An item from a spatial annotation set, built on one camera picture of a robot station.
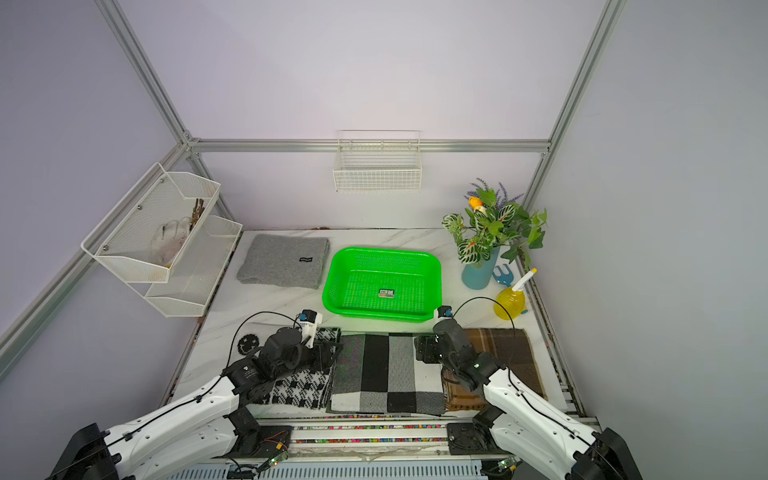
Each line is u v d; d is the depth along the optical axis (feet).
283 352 1.98
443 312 2.43
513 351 2.87
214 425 1.97
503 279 3.44
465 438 2.40
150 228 2.52
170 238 2.57
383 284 3.42
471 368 1.92
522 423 1.62
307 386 2.57
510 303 3.43
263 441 2.37
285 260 3.53
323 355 2.27
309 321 2.36
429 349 2.40
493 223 2.46
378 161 3.17
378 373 2.74
